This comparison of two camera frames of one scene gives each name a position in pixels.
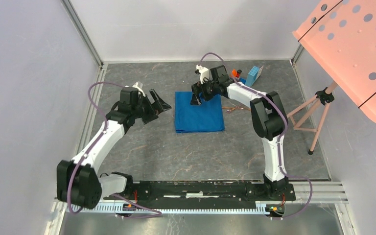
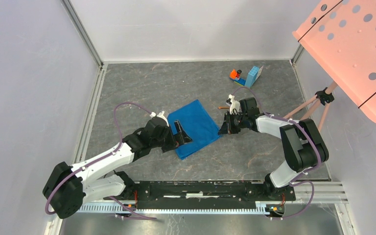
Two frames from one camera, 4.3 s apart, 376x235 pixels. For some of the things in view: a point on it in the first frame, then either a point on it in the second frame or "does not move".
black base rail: x=253 y=191 does not move
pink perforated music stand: x=356 y=40 does not move
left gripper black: x=159 y=105 -> x=181 y=137
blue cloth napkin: x=207 y=117 -> x=201 y=129
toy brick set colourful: x=253 y=74 does not move
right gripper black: x=198 y=88 -> x=226 y=127
